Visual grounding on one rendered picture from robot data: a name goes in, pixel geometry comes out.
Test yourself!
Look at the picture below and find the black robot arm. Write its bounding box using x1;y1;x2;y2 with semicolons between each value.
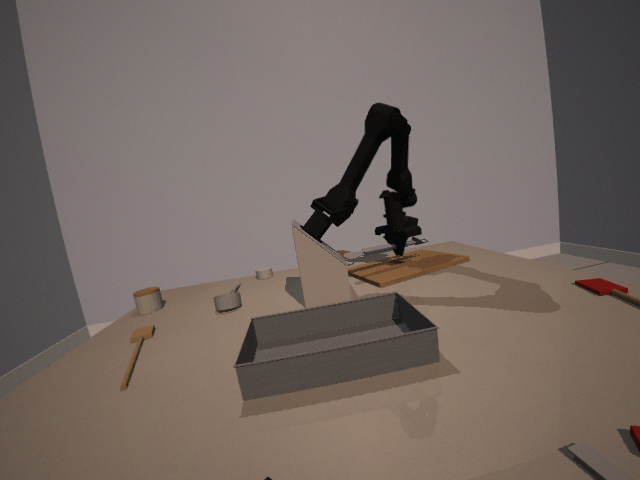
300;102;417;243

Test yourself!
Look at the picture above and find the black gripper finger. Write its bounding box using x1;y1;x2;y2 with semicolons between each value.
383;234;399;256
393;237;409;256

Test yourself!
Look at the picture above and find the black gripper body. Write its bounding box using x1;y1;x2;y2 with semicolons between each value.
375;209;422;238

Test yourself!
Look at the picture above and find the red spatula with wooden handle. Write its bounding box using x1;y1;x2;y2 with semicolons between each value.
575;278;640;306

